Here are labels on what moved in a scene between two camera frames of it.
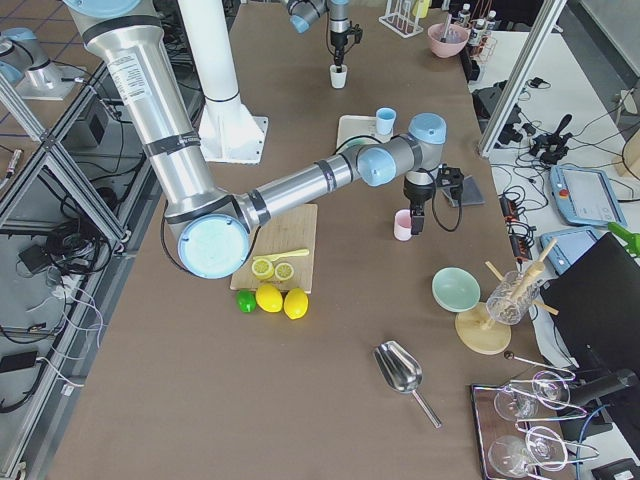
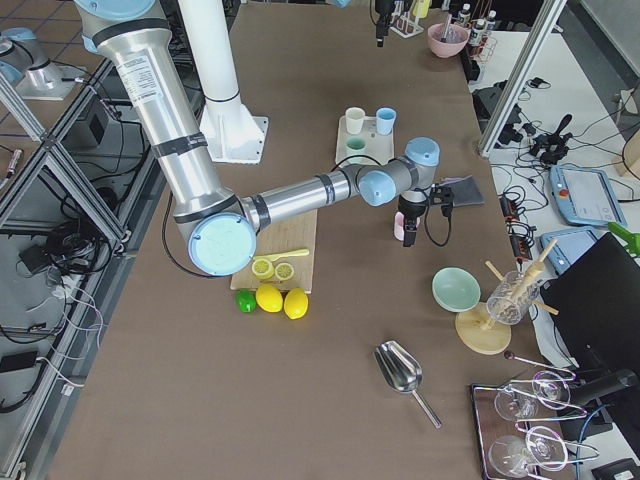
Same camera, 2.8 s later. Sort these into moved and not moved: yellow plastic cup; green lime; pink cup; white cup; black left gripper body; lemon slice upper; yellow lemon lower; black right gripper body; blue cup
Moved: black right gripper body; white cup; black left gripper body
Not moved: green lime; pink cup; yellow lemon lower; blue cup; yellow plastic cup; lemon slice upper
